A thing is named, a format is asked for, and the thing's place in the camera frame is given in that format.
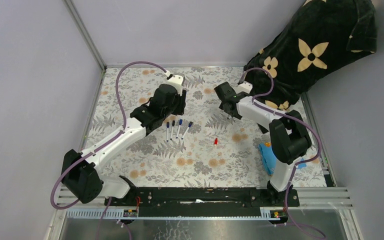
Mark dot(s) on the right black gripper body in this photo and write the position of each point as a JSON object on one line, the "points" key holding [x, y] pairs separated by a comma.
{"points": [[222, 107]]}

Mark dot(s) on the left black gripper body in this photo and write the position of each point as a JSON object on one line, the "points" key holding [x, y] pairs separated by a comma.
{"points": [[177, 106]]}

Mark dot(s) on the white pen three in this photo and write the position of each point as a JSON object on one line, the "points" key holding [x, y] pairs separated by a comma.
{"points": [[172, 129]]}

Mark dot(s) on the white pen one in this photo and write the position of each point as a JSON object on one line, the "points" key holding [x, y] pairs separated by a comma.
{"points": [[179, 128]]}

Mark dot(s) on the white pen two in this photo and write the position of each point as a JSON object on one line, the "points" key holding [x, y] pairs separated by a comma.
{"points": [[167, 131]]}

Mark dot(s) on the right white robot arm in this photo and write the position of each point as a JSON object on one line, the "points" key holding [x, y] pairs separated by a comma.
{"points": [[289, 138]]}

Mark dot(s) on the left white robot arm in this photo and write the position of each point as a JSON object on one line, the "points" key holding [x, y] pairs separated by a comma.
{"points": [[82, 171]]}

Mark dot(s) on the floral patterned table mat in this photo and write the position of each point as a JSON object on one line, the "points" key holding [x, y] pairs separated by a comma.
{"points": [[190, 162]]}

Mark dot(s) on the blue folded cloth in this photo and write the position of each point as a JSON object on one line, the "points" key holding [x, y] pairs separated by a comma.
{"points": [[268, 158]]}

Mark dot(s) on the black floral blanket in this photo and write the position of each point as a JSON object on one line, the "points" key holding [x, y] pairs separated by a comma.
{"points": [[322, 37]]}

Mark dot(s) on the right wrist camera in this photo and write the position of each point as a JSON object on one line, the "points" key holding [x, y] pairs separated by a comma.
{"points": [[245, 87]]}

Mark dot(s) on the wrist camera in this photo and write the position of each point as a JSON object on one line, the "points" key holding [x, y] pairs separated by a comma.
{"points": [[176, 81], [245, 87]]}

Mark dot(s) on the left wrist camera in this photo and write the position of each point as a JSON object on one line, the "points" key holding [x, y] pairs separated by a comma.
{"points": [[176, 81]]}

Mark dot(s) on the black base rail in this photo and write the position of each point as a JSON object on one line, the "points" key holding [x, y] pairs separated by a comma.
{"points": [[203, 202]]}

